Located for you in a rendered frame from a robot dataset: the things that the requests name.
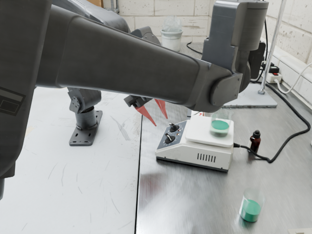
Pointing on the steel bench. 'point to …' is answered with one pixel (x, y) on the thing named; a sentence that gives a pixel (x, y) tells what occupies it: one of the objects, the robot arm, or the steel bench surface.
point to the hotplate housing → (198, 153)
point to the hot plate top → (203, 120)
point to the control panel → (172, 135)
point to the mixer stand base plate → (252, 98)
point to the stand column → (272, 47)
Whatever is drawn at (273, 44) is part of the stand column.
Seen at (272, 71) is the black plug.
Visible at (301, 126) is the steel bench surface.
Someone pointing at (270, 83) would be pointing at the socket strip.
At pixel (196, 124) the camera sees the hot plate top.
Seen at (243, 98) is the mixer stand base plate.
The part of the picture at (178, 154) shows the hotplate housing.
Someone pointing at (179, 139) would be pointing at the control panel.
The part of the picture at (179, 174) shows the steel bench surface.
